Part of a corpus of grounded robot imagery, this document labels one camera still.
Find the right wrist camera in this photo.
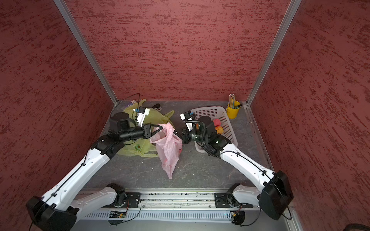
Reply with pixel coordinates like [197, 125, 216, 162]
[180, 111, 195, 125]

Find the right aluminium corner post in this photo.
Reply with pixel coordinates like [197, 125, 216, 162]
[246, 0, 302, 107]

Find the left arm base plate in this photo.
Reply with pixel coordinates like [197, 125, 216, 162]
[103, 193, 141, 209]

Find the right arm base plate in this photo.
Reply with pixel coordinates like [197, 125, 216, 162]
[214, 192, 254, 209]

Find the pink peach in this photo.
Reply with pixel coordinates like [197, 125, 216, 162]
[213, 118, 222, 127]

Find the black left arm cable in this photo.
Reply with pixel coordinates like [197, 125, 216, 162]
[27, 93, 141, 231]

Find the yellow pencil cup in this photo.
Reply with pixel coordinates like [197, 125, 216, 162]
[226, 101, 242, 119]

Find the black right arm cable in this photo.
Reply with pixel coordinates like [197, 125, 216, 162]
[183, 119, 293, 221]

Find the white slotted cable duct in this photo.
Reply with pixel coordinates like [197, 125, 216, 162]
[82, 210, 232, 223]

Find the pink plastic bag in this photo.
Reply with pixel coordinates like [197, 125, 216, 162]
[149, 123, 183, 180]

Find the left aluminium corner post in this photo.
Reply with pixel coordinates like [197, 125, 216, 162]
[54, 0, 118, 105]

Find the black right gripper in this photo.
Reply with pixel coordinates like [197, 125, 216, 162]
[173, 125, 209, 144]

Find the yellow orange peach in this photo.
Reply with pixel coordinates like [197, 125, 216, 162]
[215, 126, 224, 135]

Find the aluminium front rail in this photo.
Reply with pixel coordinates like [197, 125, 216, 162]
[46, 189, 304, 231]

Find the colored pencils bundle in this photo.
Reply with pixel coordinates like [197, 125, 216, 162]
[228, 94, 236, 109]

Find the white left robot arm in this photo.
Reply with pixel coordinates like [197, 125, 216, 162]
[26, 109, 163, 231]

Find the white plastic basket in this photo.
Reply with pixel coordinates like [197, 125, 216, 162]
[189, 106, 239, 154]

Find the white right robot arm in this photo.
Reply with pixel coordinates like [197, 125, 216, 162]
[174, 111, 294, 220]

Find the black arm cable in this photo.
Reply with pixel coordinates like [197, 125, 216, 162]
[183, 119, 293, 221]
[27, 93, 141, 231]

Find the aluminium corner post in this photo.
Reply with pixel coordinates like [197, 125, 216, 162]
[54, 0, 118, 105]
[246, 0, 302, 107]

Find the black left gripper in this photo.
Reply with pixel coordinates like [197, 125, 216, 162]
[119, 122, 162, 141]

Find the green avocado plastic bag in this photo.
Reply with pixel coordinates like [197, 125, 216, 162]
[117, 99, 175, 158]

